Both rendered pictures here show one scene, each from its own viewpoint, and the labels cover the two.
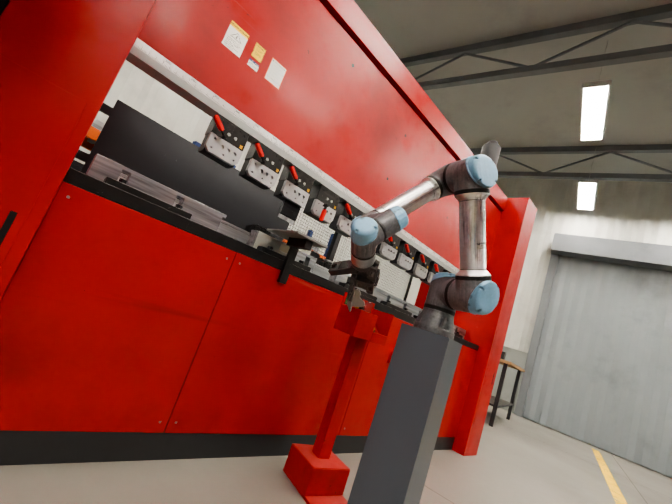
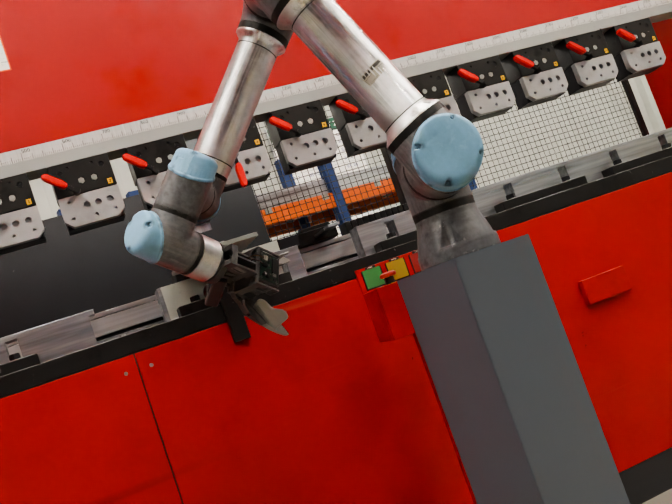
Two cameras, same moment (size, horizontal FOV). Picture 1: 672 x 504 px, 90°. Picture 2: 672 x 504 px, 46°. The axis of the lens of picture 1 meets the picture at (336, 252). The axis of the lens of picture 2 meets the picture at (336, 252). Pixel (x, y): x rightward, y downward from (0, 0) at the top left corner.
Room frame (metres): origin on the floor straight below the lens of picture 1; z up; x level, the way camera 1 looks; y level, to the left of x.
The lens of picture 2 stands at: (-0.15, -0.76, 0.74)
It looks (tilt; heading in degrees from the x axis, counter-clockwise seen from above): 5 degrees up; 21
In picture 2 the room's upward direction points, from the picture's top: 20 degrees counter-clockwise
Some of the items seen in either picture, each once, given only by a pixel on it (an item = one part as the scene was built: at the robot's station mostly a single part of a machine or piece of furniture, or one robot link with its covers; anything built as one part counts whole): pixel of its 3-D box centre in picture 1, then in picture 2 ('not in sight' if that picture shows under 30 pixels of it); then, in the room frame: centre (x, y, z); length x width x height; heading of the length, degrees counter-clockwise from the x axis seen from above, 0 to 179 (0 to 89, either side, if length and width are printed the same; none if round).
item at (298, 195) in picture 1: (294, 186); (163, 174); (1.65, 0.31, 1.26); 0.15 x 0.09 x 0.17; 130
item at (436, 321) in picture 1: (436, 320); (451, 231); (1.28, -0.44, 0.82); 0.15 x 0.15 x 0.10
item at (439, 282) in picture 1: (445, 291); (430, 171); (1.27, -0.45, 0.94); 0.13 x 0.12 x 0.14; 25
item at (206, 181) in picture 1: (208, 195); (98, 277); (1.91, 0.80, 1.12); 1.13 x 0.02 x 0.44; 130
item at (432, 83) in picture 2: (386, 245); (424, 104); (2.17, -0.30, 1.26); 0.15 x 0.09 x 0.17; 130
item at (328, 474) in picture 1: (319, 473); not in sight; (1.60, -0.25, 0.06); 0.25 x 0.20 x 0.12; 32
